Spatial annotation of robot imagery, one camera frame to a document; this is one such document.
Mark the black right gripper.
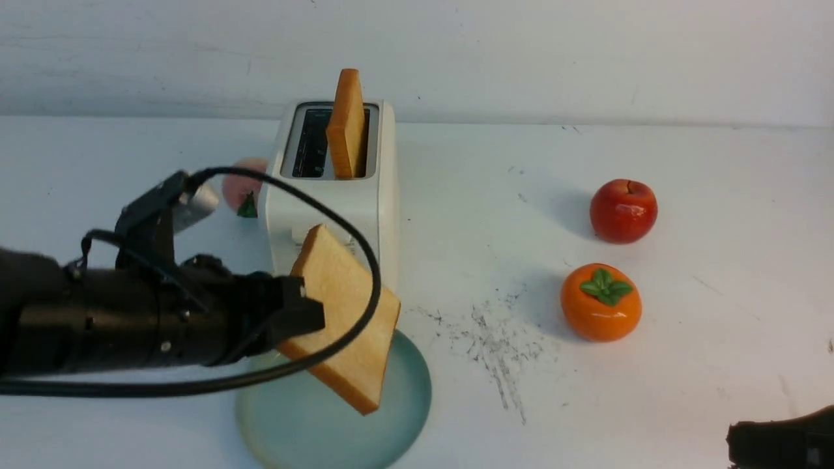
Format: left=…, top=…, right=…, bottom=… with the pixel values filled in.
left=726, top=406, right=833, bottom=468

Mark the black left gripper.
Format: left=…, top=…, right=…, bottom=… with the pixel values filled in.
left=156, top=255, right=325, bottom=366

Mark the toast slice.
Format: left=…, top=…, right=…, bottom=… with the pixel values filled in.
left=326, top=68, right=367, bottom=179
left=278, top=225, right=401, bottom=416

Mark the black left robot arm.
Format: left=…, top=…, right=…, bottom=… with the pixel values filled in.
left=1, top=249, right=325, bottom=377

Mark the white toaster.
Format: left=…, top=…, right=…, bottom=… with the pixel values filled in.
left=258, top=100, right=400, bottom=292

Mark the pale green round plate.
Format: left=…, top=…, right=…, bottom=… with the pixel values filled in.
left=236, top=332, right=433, bottom=468

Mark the pink toy peach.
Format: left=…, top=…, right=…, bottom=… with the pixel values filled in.
left=222, top=158, right=269, bottom=218

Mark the orange toy persimmon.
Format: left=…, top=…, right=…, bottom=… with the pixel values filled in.
left=560, top=263, right=643, bottom=343

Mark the red toy apple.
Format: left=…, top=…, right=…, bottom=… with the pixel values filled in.
left=589, top=178, right=659, bottom=244

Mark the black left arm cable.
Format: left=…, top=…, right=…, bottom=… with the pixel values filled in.
left=0, top=167, right=382, bottom=399

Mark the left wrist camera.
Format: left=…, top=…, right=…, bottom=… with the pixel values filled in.
left=114, top=170, right=220, bottom=262

